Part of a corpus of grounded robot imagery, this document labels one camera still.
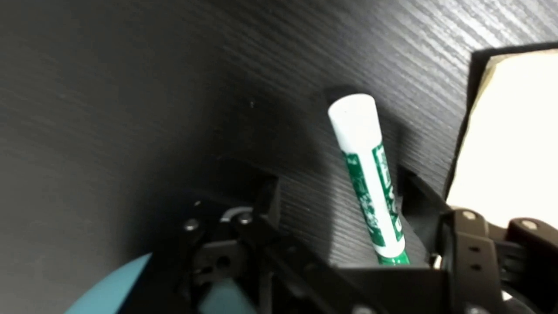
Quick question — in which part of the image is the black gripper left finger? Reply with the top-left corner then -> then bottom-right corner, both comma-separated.
123,193 -> 436,314

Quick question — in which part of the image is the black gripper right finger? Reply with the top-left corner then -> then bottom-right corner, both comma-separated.
402,170 -> 558,314

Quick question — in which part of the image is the white marker with green cap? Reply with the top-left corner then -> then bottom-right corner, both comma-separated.
327,92 -> 412,268

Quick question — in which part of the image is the teal bowl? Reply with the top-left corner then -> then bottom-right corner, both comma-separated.
62,251 -> 259,314

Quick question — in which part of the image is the beige napkin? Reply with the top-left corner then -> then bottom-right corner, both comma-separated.
443,46 -> 558,231

